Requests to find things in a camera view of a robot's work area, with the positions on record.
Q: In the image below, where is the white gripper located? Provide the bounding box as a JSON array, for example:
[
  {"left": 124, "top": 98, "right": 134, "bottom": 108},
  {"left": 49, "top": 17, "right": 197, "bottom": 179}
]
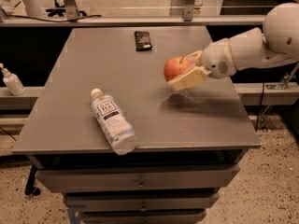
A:
[{"left": 168, "top": 38, "right": 236, "bottom": 91}]

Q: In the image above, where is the red apple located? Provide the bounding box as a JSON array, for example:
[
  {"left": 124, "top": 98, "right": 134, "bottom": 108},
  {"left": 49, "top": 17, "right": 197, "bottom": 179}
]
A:
[{"left": 164, "top": 57, "right": 192, "bottom": 81}]

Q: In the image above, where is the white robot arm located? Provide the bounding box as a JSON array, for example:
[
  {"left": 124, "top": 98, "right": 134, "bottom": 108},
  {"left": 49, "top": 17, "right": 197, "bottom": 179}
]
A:
[{"left": 164, "top": 3, "right": 299, "bottom": 91}]

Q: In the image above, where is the white pump dispenser bottle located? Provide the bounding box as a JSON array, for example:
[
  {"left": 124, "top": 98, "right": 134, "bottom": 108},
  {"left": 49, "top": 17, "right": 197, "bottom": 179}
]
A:
[{"left": 0, "top": 63, "right": 25, "bottom": 96}]

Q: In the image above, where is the black snack packet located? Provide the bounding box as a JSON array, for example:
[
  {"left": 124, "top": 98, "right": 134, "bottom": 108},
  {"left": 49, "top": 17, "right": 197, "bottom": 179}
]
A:
[{"left": 135, "top": 31, "right": 152, "bottom": 51}]

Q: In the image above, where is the grey drawer cabinet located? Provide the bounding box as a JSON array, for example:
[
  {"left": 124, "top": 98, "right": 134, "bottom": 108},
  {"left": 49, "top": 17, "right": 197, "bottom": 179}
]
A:
[{"left": 13, "top": 26, "right": 260, "bottom": 224}]

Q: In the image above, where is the grey metal rail frame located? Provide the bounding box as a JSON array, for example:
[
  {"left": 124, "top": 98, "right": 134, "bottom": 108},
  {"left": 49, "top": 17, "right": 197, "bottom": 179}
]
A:
[{"left": 0, "top": 0, "right": 299, "bottom": 28}]

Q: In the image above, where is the black cable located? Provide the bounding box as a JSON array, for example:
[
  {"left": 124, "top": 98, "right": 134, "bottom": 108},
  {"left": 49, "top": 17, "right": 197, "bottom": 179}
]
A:
[{"left": 10, "top": 13, "right": 104, "bottom": 23}]

